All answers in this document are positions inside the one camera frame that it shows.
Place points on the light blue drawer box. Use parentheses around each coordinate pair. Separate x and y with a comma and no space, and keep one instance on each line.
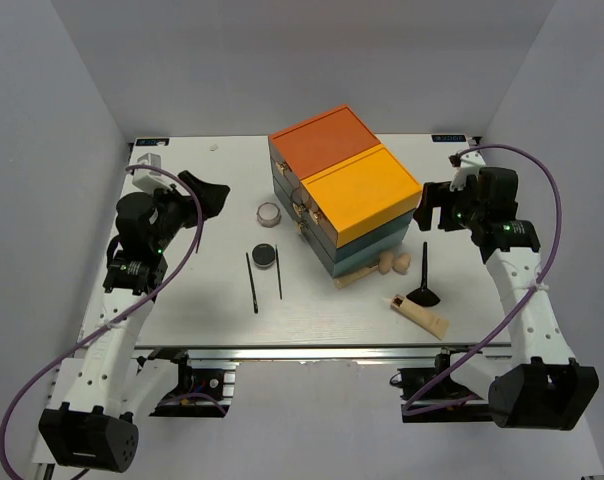
(354,255)

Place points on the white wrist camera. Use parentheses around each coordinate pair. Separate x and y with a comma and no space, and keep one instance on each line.
(148,181)
(466,165)

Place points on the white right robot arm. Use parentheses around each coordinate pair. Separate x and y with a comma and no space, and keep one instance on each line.
(524,368)

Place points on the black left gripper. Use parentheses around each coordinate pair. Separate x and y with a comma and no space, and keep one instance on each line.
(213,196)

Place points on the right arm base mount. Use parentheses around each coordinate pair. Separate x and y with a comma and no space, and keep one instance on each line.
(410,379)

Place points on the beige makeup sponge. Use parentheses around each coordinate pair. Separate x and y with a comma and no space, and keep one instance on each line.
(385,262)
(402,263)

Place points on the beige foundation tube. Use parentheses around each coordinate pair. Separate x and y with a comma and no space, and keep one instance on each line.
(431,322)

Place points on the long black makeup pencil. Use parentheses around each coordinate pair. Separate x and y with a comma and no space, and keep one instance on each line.
(252,284)

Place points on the orange drawer box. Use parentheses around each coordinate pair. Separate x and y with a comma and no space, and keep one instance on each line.
(320,142)

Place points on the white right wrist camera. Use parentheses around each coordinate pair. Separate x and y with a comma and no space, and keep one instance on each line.
(466,165)

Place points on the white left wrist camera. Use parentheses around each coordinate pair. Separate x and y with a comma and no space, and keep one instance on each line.
(148,181)

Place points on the black fan powder brush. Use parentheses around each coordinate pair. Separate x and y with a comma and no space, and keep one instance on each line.
(423,295)

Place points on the clear pink round jar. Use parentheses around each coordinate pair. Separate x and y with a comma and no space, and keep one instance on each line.
(268,214)

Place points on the yellow drawer box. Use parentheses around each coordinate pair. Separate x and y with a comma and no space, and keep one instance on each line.
(362,193)

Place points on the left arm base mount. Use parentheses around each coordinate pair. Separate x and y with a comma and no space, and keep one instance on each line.
(201,390)

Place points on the black round compact jar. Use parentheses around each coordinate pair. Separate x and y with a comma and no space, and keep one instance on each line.
(263,255)

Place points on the thin black makeup brush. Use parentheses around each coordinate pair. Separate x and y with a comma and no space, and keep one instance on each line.
(278,270)

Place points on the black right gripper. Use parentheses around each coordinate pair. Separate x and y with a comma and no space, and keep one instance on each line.
(430,192)

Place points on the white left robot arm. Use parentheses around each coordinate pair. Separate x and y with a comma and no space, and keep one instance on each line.
(96,424)

